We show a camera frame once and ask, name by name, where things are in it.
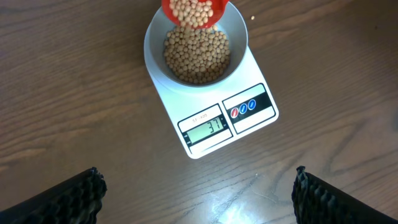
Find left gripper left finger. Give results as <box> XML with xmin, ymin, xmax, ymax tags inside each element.
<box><xmin>1</xmin><ymin>167</ymin><xmax>107</xmax><ymax>224</ymax></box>

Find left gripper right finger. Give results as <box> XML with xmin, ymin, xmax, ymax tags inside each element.
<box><xmin>292</xmin><ymin>166</ymin><xmax>397</xmax><ymax>224</ymax></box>

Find red plastic measuring scoop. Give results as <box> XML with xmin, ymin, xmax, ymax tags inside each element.
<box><xmin>162</xmin><ymin>0</ymin><xmax>229</xmax><ymax>29</ymax></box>

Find white digital kitchen scale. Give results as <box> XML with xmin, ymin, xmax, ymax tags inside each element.
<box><xmin>144</xmin><ymin>31</ymin><xmax>279</xmax><ymax>159</ymax></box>

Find grey round bowl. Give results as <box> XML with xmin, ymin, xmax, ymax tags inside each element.
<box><xmin>144</xmin><ymin>2</ymin><xmax>248</xmax><ymax>91</ymax></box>

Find soybeans in bowl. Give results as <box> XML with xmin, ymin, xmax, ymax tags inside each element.
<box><xmin>164</xmin><ymin>26</ymin><xmax>231</xmax><ymax>85</ymax></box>

